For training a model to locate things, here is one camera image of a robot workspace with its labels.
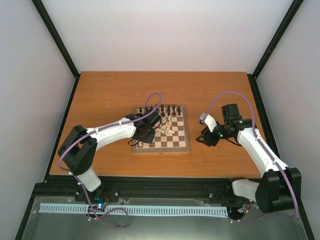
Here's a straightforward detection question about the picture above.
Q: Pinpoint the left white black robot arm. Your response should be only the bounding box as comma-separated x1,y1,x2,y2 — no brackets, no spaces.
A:
57,111,162,202

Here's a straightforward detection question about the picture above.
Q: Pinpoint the black aluminium frame rail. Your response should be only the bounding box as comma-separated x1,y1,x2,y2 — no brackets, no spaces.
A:
31,175,248,206

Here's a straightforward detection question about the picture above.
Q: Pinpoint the left controller circuit board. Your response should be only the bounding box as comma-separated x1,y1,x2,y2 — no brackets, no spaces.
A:
89,192,110,211

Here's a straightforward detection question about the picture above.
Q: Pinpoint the purple cable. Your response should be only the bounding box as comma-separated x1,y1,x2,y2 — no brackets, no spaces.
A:
57,92,162,176
204,90,300,220

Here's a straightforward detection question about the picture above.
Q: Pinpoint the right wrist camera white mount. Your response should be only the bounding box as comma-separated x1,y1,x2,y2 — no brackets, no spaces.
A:
199,112,218,132

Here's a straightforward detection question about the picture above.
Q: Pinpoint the light blue cable duct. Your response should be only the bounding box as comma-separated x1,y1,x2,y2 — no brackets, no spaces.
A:
38,203,228,218

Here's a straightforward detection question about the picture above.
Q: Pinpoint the dark chess pieces row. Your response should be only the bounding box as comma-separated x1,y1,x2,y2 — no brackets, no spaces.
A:
134,103,184,118

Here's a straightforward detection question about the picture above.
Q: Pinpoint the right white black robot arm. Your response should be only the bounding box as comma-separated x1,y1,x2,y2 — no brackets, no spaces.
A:
196,103,302,214

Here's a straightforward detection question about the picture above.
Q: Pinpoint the pile of white chess pieces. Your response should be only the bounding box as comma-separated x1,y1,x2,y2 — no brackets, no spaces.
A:
155,116,175,136

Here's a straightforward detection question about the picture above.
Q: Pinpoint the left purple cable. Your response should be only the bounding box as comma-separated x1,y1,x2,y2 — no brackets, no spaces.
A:
57,92,162,176

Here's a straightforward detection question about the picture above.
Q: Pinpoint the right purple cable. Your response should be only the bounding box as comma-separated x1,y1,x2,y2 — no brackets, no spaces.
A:
204,90,300,220

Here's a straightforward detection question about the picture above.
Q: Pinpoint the right controller wiring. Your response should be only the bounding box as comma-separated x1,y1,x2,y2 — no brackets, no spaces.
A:
236,202,252,216

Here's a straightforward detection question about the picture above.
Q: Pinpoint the wooden folding chess board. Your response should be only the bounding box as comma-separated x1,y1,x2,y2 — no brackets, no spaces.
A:
132,104,190,154

